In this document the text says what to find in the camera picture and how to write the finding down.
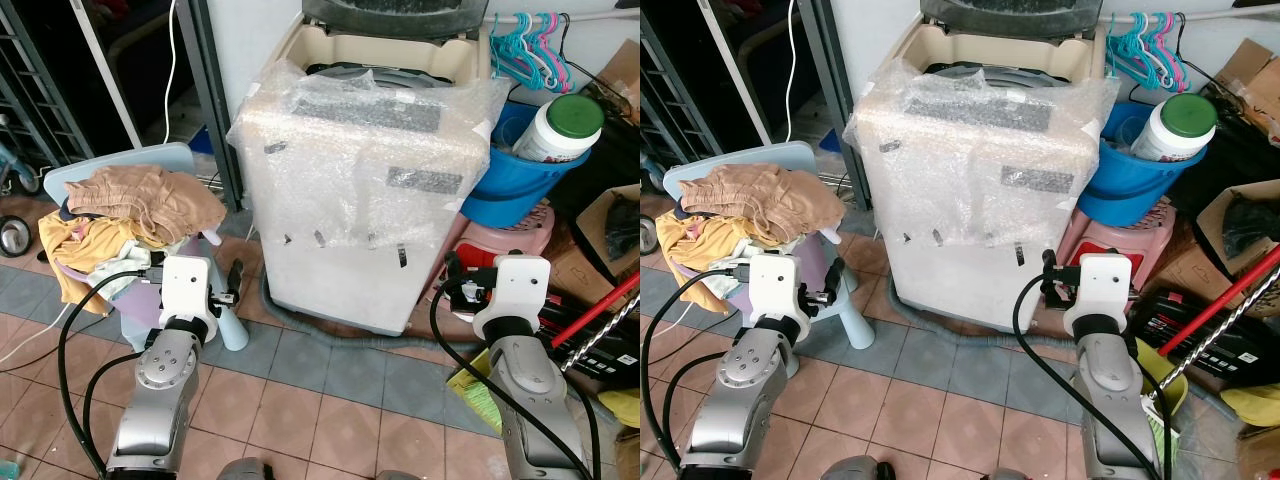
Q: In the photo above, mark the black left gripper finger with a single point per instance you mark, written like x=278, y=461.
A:
x=834, y=272
x=236, y=275

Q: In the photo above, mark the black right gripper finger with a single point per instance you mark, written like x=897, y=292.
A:
x=1048, y=268
x=452, y=272

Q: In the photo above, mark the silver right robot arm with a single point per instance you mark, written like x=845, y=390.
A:
x=1115, y=400
x=535, y=400

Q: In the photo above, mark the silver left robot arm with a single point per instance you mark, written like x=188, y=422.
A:
x=745, y=390
x=160, y=390

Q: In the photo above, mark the white bubble-wrapped washing machine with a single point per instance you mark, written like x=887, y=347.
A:
x=330, y=270
x=950, y=270

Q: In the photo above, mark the pink plastic stool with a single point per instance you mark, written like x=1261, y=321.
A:
x=510, y=240
x=1100, y=235

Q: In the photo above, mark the white garment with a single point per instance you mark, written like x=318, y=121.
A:
x=742, y=255
x=115, y=268

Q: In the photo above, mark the tan brown garment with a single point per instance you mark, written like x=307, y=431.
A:
x=770, y=198
x=150, y=200

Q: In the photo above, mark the blue plastic bucket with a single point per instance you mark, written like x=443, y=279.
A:
x=1125, y=185
x=510, y=185

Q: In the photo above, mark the yellow green dustpan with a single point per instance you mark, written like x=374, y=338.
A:
x=475, y=395
x=1160, y=385

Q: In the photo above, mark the open brown cardboard box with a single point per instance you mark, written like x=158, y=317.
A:
x=1240, y=225
x=590, y=255

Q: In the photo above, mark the chrome metal pole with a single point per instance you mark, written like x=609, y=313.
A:
x=1220, y=335
x=600, y=335

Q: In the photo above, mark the light blue plastic chair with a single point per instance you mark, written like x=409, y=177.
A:
x=150, y=156
x=770, y=154

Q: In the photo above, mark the yellow garment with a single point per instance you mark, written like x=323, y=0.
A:
x=80, y=245
x=695, y=240

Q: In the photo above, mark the black box with red print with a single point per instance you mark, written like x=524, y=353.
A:
x=1200, y=330
x=605, y=360

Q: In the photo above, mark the clear bubble wrap sheet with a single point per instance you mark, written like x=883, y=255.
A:
x=950, y=160
x=330, y=160

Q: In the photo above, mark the grey robot leg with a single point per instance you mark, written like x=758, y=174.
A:
x=245, y=470
x=855, y=470

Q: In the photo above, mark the small black wheel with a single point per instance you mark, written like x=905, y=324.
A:
x=12, y=238
x=647, y=236

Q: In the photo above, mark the white bottle with green lid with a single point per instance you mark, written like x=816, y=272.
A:
x=560, y=130
x=1180, y=128

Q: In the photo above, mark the yellow cloth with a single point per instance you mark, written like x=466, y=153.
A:
x=1252, y=405
x=622, y=408

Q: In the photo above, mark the pink plastic hanger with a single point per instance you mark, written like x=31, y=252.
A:
x=1176, y=62
x=556, y=62

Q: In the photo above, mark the dark metal rack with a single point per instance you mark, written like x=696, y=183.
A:
x=670, y=90
x=40, y=90

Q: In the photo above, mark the flat brown cardboard box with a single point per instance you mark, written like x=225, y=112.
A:
x=1250, y=85
x=620, y=75

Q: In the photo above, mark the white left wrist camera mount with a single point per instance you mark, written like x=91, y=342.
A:
x=186, y=285
x=775, y=285

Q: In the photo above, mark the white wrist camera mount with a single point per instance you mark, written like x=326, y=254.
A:
x=186, y=285
x=775, y=285
x=520, y=285
x=1100, y=285

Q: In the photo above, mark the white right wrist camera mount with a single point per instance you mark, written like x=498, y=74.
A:
x=1100, y=285
x=520, y=285

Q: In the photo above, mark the white clothes rail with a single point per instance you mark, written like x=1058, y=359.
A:
x=1230, y=14
x=600, y=16

